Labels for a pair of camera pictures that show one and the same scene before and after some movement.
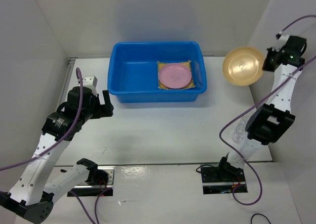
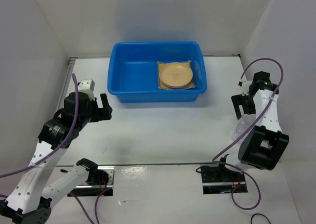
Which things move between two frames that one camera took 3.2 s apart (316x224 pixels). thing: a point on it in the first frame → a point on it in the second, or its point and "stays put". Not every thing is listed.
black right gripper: (266, 66) → (238, 100)
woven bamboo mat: (187, 64) stays put
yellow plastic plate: (243, 66) → (176, 74)
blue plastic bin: (133, 74) stays put
